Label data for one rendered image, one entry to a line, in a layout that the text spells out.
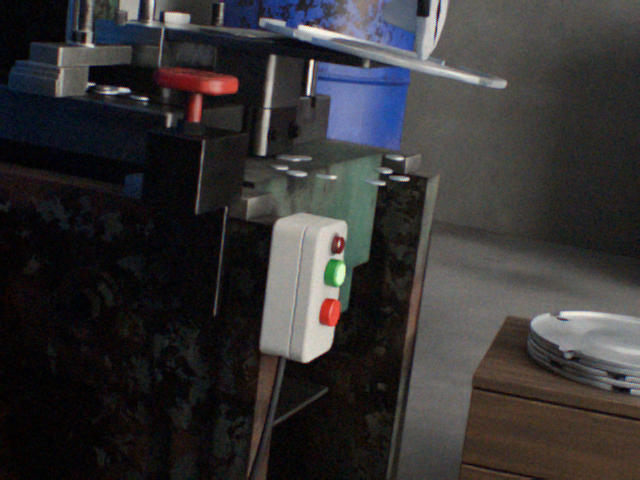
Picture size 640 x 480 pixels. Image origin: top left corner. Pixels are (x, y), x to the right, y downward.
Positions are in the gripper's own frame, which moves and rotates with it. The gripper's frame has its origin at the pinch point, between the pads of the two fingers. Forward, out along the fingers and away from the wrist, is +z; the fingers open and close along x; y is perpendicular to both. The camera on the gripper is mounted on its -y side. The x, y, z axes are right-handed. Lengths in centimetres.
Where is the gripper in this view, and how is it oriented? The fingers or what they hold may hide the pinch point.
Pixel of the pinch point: (429, 49)
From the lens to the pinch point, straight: 149.7
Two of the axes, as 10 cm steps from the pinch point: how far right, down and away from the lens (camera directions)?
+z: -1.2, 9.7, 2.0
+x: -3.8, 1.4, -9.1
